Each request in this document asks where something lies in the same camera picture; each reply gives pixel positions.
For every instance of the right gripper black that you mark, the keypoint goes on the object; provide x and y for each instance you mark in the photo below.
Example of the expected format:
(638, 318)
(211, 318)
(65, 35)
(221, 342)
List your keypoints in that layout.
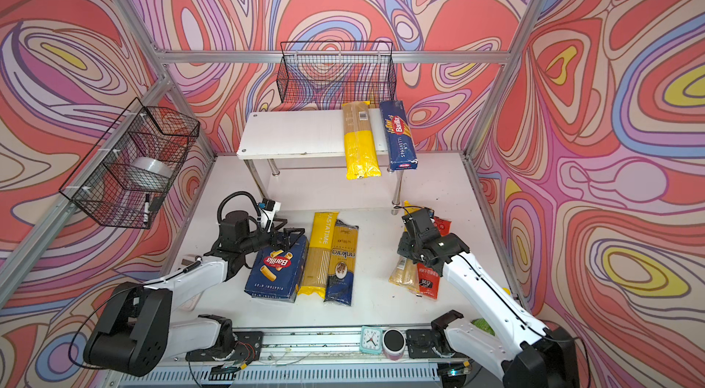
(404, 248)

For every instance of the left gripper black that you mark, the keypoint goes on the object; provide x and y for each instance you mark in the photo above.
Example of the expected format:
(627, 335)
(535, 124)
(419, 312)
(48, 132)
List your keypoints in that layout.
(285, 235)

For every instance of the clear yellow-top spaghetti bag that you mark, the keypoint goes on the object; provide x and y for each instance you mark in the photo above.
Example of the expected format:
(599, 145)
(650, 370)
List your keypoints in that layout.
(405, 275)

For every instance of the blue Barilla spaghetti box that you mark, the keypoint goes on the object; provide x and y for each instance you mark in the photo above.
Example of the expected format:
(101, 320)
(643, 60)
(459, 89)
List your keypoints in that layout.
(400, 144)

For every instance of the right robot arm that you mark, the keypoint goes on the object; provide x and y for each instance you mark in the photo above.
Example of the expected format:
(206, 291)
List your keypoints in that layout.
(522, 351)

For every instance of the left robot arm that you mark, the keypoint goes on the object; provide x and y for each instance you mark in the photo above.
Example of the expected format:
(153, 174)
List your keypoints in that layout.
(135, 330)

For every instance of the white two-tier shelf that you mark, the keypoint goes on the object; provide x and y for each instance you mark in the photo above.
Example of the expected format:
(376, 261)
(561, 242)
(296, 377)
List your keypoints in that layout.
(297, 158)

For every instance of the red noodle bag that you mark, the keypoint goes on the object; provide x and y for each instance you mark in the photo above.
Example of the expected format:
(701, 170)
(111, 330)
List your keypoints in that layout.
(429, 280)

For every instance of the blue Barilla rigatoni box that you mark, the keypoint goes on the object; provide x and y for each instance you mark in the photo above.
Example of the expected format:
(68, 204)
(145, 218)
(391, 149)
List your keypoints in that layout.
(277, 273)

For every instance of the yellow Pastatime spaghetti bag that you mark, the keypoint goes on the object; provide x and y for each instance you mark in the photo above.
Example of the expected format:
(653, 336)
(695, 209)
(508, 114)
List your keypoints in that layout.
(315, 273)

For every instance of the dark blue spaghetti bag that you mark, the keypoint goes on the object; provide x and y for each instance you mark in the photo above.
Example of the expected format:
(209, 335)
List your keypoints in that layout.
(340, 281)

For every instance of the green crumpled bag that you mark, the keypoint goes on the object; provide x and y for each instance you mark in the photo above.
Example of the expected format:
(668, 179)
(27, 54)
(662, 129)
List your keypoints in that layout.
(483, 325)

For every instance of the pink round speaker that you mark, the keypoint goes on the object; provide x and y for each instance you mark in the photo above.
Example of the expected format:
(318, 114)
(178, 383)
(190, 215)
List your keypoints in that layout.
(393, 344)

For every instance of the teal alarm clock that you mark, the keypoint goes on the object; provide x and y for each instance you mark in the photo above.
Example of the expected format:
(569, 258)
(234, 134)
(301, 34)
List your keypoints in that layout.
(371, 340)

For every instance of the silver tape roll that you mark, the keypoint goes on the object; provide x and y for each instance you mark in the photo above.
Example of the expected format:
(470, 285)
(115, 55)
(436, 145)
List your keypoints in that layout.
(148, 174)

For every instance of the black wire basket back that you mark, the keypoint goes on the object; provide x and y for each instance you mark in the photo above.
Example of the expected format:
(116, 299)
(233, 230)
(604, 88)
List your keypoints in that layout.
(326, 74)

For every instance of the black wire basket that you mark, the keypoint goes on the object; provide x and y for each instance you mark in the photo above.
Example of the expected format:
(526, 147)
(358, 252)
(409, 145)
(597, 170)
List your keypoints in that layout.
(326, 74)
(146, 149)

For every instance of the black wire basket left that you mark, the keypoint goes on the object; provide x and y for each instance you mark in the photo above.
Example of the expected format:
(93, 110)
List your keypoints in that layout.
(146, 149)

